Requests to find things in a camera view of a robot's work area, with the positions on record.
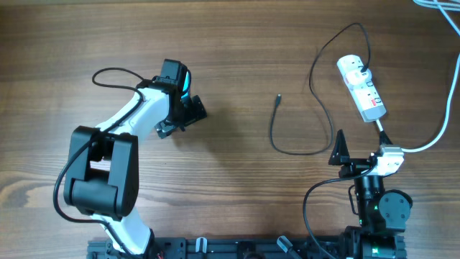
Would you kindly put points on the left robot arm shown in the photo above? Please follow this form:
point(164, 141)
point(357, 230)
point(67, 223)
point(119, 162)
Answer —
point(99, 184)

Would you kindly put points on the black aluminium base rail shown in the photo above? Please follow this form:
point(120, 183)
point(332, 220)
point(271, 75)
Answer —
point(248, 248)

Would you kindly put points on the teal Galaxy smartphone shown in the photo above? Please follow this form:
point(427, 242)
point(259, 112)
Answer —
point(186, 85)

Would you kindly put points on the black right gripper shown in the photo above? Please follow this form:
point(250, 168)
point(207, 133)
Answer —
point(341, 157)

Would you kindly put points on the white USB charger plug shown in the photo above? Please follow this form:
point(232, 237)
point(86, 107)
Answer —
point(356, 77)

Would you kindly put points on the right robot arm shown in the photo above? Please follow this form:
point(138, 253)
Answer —
point(382, 213)

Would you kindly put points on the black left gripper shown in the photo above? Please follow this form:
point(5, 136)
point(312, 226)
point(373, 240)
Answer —
point(195, 112)

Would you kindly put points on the white power strip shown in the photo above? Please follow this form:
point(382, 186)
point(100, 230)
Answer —
point(365, 95)

